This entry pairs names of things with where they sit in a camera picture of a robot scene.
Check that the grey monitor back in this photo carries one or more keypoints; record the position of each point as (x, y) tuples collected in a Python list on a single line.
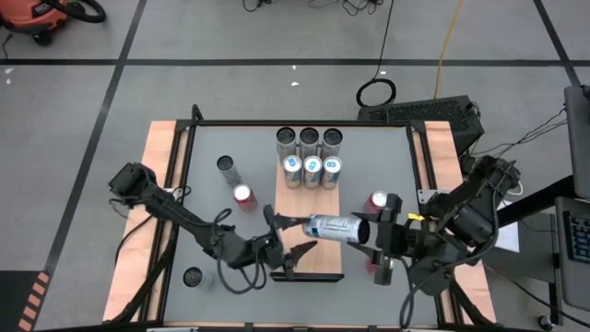
[(578, 133)]

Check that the grey metal bracket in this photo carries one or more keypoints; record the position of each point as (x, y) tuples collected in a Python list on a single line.
[(426, 329), (173, 329)]

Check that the white paper sheet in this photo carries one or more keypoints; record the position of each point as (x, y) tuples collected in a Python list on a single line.
[(509, 237)]

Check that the wooden shelf black metal frame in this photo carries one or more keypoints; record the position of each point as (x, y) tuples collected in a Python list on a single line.
[(306, 203)]

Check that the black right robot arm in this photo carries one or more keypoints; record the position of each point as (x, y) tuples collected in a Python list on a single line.
[(470, 221)]

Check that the black perforated computer case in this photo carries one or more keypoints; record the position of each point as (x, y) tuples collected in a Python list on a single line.
[(415, 113)]

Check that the black desk beam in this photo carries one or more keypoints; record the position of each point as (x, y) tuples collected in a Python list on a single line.
[(539, 199)]

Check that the black frame strut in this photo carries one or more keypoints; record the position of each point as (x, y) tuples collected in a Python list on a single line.
[(465, 304), (161, 263)]

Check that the grey equipment cart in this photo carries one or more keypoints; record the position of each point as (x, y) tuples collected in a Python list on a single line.
[(571, 286)]

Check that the black caster wheel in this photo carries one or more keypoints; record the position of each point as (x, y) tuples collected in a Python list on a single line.
[(546, 322)]

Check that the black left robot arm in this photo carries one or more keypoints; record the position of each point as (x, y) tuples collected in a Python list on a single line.
[(184, 216)]

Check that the orange shop vacuum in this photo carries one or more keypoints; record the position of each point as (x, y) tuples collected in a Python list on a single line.
[(32, 16)]

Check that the white slim can black lid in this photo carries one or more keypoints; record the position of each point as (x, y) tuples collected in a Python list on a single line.
[(332, 136), (309, 135)]

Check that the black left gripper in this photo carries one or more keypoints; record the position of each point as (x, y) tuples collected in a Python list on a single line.
[(269, 251)]

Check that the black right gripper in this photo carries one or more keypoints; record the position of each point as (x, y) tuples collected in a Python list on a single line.
[(394, 240)]

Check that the wooden table side board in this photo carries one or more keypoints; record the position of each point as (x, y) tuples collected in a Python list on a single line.
[(126, 286), (441, 147)]

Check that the black orange striped floor mat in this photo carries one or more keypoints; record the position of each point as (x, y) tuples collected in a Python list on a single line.
[(11, 295)]

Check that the silver blue energy drink can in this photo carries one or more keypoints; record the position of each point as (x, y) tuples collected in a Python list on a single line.
[(313, 164), (332, 164), (292, 162)]

